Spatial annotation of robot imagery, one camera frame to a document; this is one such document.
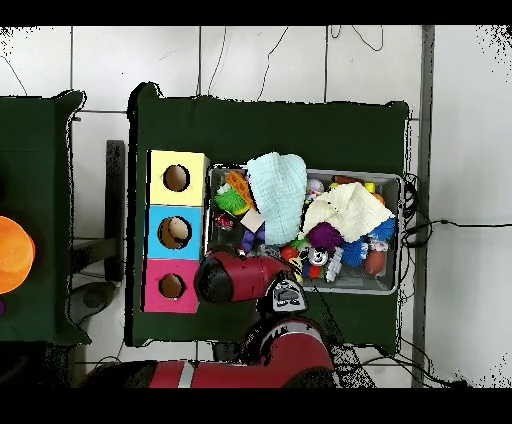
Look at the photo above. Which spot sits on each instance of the grey rounded base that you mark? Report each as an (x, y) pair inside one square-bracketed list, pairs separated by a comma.
[(92, 298)]

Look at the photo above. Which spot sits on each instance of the green spiky toy with eyes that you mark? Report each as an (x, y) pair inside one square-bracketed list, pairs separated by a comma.
[(231, 200)]

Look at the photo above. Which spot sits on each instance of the mint waffle cloth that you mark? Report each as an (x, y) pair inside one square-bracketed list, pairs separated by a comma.
[(280, 196)]

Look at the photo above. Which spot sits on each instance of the orange round object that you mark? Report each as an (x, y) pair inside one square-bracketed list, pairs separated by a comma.
[(16, 256)]

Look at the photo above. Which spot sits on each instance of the black upright panel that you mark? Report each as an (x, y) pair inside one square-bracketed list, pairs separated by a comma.
[(115, 200)]

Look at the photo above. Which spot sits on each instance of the white baseball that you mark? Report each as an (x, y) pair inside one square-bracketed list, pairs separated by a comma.
[(315, 186)]

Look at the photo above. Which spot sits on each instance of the reddish brown ball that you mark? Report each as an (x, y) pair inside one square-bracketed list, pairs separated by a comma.
[(374, 262)]

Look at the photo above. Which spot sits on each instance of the blue spiky ball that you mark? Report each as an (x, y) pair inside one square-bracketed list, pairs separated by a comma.
[(354, 252)]

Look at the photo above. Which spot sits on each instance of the plain wooden block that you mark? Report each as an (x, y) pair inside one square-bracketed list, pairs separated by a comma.
[(252, 220)]

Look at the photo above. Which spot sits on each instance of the purple spiky ball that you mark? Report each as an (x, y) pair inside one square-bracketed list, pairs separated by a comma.
[(324, 236)]

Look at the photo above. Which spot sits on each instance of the wooden three-hole box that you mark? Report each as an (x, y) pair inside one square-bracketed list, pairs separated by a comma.
[(156, 240)]

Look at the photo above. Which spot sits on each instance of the orange plastic grid toy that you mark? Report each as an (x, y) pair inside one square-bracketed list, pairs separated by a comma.
[(239, 183)]

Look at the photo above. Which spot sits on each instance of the dark green table cloth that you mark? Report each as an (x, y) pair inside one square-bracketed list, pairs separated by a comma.
[(280, 132), (36, 160)]

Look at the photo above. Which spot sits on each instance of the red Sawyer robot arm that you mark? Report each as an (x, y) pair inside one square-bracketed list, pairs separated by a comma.
[(248, 280)]

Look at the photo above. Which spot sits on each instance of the cream waffle cloth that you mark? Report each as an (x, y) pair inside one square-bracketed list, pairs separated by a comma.
[(352, 212)]

